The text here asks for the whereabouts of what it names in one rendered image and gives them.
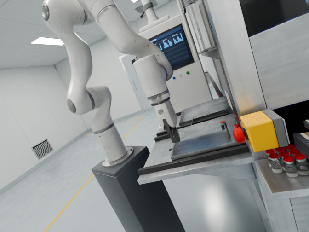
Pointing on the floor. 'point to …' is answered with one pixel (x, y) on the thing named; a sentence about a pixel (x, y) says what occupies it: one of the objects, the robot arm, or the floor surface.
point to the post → (245, 91)
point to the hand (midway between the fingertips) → (174, 136)
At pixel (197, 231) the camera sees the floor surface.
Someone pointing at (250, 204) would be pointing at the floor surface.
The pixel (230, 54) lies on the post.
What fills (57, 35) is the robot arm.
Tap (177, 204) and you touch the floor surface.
